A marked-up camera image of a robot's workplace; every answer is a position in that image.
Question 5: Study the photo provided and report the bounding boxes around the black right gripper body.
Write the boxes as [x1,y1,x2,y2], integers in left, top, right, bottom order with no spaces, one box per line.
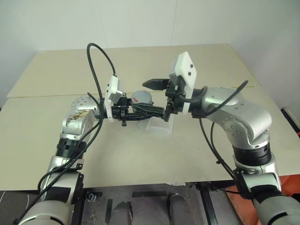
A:
[165,78,188,116]

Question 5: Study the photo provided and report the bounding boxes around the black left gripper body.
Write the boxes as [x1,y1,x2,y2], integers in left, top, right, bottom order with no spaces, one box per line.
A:
[111,92,133,128]

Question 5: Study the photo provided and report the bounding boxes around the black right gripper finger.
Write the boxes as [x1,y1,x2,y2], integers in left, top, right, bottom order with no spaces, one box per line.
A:
[163,104,172,122]
[142,78,170,91]
[132,102,166,113]

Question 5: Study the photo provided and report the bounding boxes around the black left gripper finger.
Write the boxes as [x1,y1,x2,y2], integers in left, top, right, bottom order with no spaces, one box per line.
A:
[126,112,165,120]

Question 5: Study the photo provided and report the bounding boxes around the clear plastic jar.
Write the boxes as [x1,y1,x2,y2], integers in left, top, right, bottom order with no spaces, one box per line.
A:
[133,103,153,128]

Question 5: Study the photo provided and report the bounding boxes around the clear plastic box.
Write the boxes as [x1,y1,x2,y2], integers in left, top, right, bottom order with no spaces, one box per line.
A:
[137,115,175,137]

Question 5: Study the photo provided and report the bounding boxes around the grey jar lid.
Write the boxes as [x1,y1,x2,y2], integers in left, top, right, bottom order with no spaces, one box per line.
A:
[130,90,154,106]

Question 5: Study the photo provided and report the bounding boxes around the long black tape strip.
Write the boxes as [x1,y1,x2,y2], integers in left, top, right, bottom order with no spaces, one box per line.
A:
[131,190,167,198]

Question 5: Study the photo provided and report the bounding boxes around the small metal clip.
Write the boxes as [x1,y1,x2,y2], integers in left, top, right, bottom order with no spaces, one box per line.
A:
[85,191,98,203]

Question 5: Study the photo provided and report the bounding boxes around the dark rounded shape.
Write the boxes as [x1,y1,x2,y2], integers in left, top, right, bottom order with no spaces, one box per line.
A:
[112,201,134,225]
[168,193,188,225]

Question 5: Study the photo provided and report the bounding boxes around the short black tape strip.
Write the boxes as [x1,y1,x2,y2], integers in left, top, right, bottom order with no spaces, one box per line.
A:
[105,198,114,222]

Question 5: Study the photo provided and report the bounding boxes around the orange panel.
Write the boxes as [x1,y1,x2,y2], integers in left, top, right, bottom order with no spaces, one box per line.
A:
[224,173,300,225]

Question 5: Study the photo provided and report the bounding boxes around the black and white rods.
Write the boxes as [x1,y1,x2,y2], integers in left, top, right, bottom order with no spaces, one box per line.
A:
[280,106,300,132]

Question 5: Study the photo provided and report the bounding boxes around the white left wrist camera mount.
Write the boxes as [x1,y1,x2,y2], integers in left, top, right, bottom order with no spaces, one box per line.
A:
[104,75,123,123]

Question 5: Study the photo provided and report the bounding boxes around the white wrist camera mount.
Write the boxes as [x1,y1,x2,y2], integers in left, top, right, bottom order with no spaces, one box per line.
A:
[168,51,198,113]
[104,75,123,123]

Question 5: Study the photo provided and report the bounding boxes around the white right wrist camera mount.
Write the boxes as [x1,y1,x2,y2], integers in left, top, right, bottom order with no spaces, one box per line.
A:
[168,51,198,113]

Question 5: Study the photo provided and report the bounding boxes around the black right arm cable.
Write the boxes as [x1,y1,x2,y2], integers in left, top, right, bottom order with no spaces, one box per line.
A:
[188,80,255,202]

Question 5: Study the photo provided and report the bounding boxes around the black metal frame bar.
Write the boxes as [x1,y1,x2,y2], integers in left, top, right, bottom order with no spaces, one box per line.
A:
[196,181,218,225]

